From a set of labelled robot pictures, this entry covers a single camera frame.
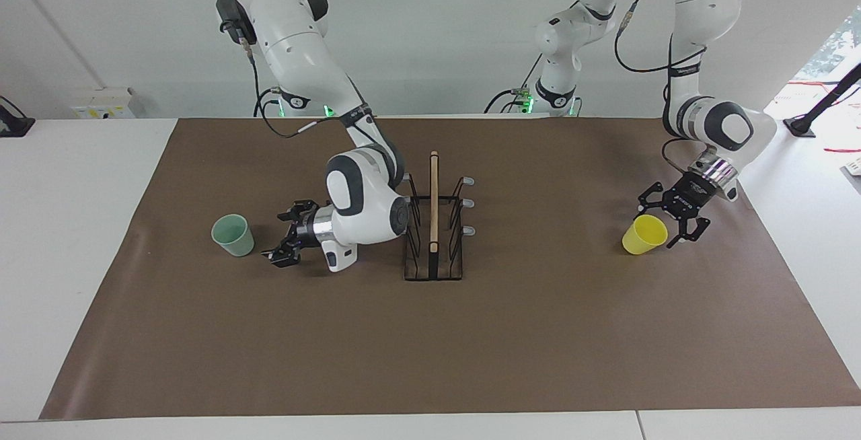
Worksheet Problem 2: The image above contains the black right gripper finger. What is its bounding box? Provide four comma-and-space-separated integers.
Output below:
278, 200, 318, 224
262, 238, 302, 268

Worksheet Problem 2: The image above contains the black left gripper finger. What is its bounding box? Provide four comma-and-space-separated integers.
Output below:
636, 184, 667, 219
666, 215, 712, 249

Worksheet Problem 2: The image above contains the yellow plastic cup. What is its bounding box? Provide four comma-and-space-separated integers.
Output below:
622, 215, 669, 256

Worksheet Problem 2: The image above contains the pale green plastic cup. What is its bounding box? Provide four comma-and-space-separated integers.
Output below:
211, 214, 256, 257

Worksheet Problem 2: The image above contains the black angled stand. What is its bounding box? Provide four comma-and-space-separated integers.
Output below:
784, 63, 861, 138

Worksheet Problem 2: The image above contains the brown table mat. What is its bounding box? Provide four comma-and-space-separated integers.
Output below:
39, 117, 861, 420

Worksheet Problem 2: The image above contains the small black table stand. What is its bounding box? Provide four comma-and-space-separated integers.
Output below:
0, 96, 36, 138

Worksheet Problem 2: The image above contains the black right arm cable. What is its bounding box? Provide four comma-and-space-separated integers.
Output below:
239, 23, 357, 139

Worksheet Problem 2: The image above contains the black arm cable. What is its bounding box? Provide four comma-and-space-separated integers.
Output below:
613, 0, 707, 158
239, 23, 357, 139

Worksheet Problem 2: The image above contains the black wire cup rack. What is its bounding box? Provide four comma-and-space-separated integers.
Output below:
402, 151, 476, 282

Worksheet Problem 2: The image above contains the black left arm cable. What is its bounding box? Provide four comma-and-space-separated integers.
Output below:
613, 0, 707, 158

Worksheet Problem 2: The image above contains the red cable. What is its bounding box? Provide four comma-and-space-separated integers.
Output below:
787, 79, 861, 91

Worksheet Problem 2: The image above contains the black base cable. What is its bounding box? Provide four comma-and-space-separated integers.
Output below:
484, 57, 542, 114

